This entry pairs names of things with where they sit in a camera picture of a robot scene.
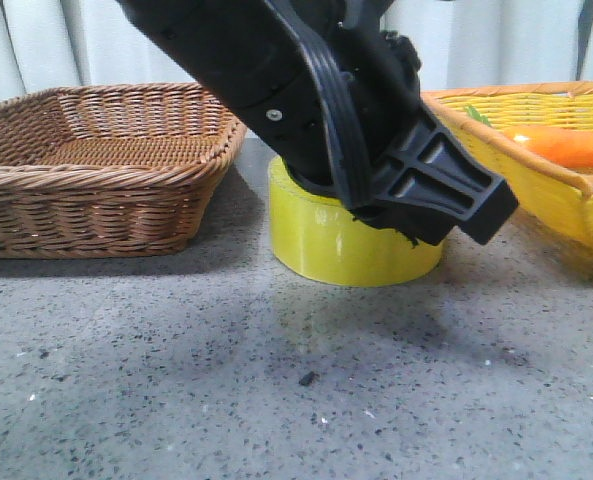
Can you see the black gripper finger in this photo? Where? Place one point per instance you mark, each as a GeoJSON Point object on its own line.
{"type": "Point", "coordinates": [426, 183]}

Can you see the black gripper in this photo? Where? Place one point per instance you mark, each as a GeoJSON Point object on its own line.
{"type": "Point", "coordinates": [319, 81]}

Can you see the yellow tape roll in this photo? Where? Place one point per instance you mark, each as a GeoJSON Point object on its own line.
{"type": "Point", "coordinates": [317, 238]}

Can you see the orange toy carrot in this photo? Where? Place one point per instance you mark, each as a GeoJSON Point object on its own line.
{"type": "Point", "coordinates": [568, 148]}

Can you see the yellow woven basket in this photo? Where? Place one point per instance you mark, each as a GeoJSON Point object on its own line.
{"type": "Point", "coordinates": [560, 198]}

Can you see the brown wicker basket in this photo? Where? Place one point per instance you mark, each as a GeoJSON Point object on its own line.
{"type": "Point", "coordinates": [110, 171]}

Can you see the small black debris piece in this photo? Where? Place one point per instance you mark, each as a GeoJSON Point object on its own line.
{"type": "Point", "coordinates": [308, 378]}

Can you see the white curtain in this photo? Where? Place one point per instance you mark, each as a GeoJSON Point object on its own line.
{"type": "Point", "coordinates": [46, 44]}

